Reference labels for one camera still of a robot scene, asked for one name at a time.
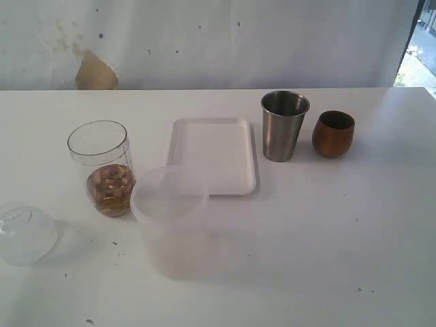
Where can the stainless steel cup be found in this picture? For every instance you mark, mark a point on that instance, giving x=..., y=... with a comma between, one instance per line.
x=282, y=118

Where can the clear plastic shaker cup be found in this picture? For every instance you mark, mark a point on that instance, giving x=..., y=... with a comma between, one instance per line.
x=97, y=144

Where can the brown wooden cup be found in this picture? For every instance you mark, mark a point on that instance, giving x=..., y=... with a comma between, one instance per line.
x=333, y=133

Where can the clear domed shaker lid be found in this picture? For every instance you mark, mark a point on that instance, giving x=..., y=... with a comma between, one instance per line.
x=27, y=234

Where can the white rectangular tray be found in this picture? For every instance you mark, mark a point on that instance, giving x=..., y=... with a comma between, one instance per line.
x=219, y=150

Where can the translucent plastic tub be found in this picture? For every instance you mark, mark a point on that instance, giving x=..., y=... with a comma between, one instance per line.
x=169, y=204

